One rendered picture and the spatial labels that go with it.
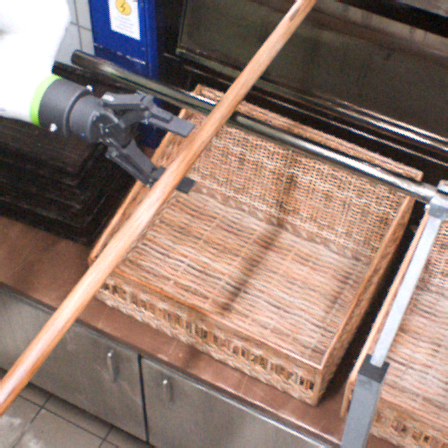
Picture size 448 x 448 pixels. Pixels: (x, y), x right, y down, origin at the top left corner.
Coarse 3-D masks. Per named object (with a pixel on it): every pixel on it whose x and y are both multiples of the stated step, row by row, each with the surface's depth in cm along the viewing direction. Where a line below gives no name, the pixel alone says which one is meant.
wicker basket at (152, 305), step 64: (192, 192) 232; (320, 192) 216; (384, 192) 208; (128, 256) 219; (192, 256) 220; (256, 256) 221; (320, 256) 221; (384, 256) 201; (192, 320) 198; (256, 320) 209; (320, 320) 209; (320, 384) 191
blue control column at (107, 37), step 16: (96, 0) 214; (144, 0) 206; (96, 16) 217; (112, 32) 219; (144, 32) 213; (96, 48) 225; (112, 48) 223; (128, 48) 220; (144, 48) 217; (128, 64) 224; (144, 64) 221; (144, 128) 238; (160, 128) 239; (144, 144) 243; (160, 144) 243
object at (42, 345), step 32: (288, 32) 176; (256, 64) 169; (224, 96) 165; (192, 160) 156; (160, 192) 151; (128, 224) 147; (96, 288) 141; (64, 320) 136; (32, 352) 133; (0, 384) 130; (0, 416) 128
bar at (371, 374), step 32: (96, 64) 174; (160, 96) 171; (192, 96) 169; (256, 128) 165; (320, 160) 162; (352, 160) 160; (416, 192) 156; (416, 256) 158; (384, 352) 160; (352, 416) 172
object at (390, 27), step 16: (288, 0) 191; (320, 0) 187; (336, 0) 185; (352, 0) 185; (368, 0) 185; (384, 0) 185; (336, 16) 188; (352, 16) 186; (368, 16) 184; (384, 16) 182; (400, 16) 182; (416, 16) 182; (432, 16) 182; (384, 32) 185; (400, 32) 183; (416, 32) 181; (432, 32) 179; (432, 48) 182
